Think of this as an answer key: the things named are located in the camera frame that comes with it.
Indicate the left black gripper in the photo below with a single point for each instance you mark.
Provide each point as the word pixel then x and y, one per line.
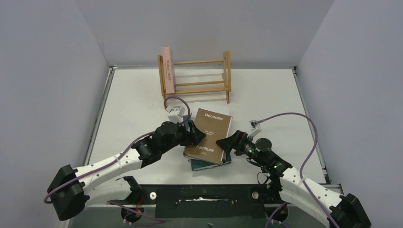
pixel 193 137

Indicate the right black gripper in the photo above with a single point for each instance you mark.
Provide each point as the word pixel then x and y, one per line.
pixel 236 142

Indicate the brown Decorate Furniture book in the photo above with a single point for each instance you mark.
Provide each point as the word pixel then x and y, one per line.
pixel 204 115

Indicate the grey white book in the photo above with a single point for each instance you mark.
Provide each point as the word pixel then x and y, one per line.
pixel 212 107

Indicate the teal Humor book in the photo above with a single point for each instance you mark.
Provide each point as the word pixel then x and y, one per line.
pixel 207 165

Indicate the pink Warm Chord book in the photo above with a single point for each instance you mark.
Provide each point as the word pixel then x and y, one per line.
pixel 168 67

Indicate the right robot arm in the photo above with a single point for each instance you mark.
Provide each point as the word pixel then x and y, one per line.
pixel 332 209

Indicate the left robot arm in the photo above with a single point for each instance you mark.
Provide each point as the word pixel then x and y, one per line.
pixel 74 188

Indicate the wooden book rack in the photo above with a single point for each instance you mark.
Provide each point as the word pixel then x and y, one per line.
pixel 223 85

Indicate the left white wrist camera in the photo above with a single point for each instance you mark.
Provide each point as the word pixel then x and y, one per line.
pixel 175 114

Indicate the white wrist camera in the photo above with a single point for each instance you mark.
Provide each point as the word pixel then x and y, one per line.
pixel 255 128
pixel 175 114

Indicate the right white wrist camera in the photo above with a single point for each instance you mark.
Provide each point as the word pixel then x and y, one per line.
pixel 255 128

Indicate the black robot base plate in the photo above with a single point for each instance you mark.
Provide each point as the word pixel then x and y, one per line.
pixel 198 206

